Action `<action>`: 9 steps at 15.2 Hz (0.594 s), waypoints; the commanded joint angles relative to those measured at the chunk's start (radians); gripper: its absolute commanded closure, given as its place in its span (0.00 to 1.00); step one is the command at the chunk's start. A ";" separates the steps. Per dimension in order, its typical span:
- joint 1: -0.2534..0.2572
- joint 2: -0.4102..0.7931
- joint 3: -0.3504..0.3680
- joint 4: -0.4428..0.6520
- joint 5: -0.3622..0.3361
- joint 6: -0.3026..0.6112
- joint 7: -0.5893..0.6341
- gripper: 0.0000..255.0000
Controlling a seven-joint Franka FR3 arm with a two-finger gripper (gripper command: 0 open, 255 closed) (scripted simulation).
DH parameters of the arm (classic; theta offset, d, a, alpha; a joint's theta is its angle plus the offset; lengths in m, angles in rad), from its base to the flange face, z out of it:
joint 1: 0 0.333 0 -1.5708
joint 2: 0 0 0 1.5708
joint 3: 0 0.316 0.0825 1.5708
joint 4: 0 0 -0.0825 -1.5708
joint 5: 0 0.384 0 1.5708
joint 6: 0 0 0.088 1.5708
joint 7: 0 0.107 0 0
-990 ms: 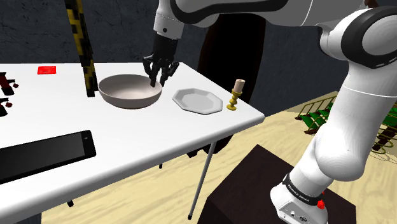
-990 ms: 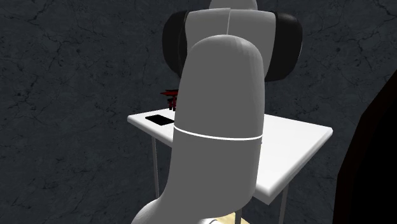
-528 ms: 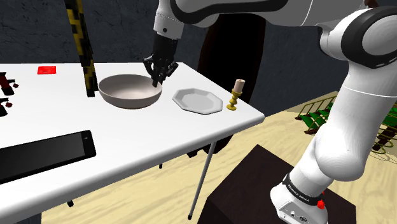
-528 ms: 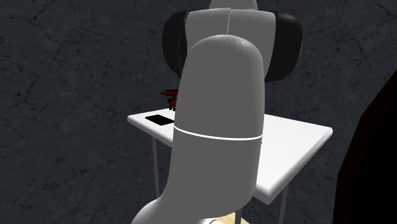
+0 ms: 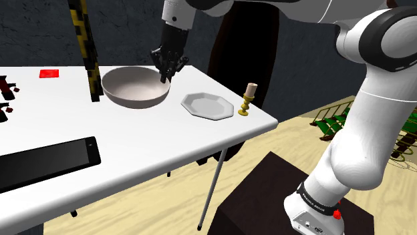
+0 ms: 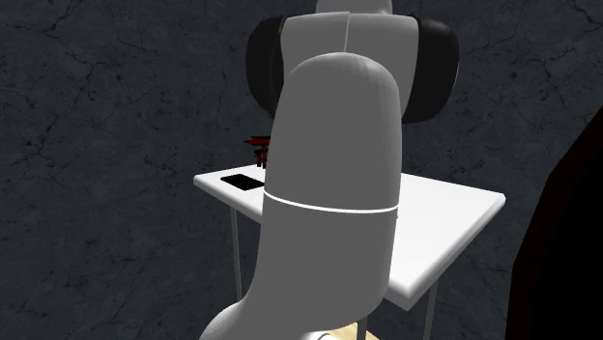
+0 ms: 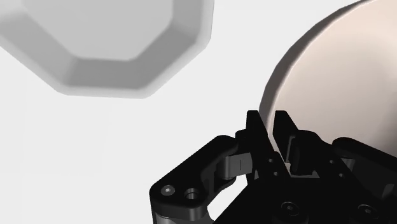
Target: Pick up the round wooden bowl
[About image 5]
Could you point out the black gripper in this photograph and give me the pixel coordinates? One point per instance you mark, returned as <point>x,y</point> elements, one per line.
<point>173,40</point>

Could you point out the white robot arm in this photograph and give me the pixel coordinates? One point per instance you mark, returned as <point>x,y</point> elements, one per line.
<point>365,130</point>

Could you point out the white round bowl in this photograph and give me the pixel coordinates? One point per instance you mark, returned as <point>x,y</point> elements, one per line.
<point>133,86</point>

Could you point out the white octagonal plate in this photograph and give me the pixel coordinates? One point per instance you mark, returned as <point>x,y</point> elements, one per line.
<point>208,105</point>

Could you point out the tall dark brown object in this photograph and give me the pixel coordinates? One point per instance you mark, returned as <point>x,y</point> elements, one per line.
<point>244,49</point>

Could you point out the white table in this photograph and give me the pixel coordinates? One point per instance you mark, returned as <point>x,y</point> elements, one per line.
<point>146,143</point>

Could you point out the gold candlestick with candle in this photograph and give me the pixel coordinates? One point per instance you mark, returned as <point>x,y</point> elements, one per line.
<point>247,102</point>

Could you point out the red flat card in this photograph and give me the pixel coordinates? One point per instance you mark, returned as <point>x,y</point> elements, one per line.
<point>49,73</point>

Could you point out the black tablet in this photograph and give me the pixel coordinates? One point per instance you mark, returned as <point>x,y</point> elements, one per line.
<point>42,162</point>

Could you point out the dark robot stand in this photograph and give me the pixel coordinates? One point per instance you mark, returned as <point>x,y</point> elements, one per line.
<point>260,195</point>

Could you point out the dark red black figure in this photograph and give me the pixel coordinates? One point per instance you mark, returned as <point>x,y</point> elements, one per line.
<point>2,114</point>
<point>6,89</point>

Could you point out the yellow black checkered tall post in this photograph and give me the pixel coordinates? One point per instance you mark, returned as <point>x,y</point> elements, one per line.
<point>88,49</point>

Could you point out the green gold frame rack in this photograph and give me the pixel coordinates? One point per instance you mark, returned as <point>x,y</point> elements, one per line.
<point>332,125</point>

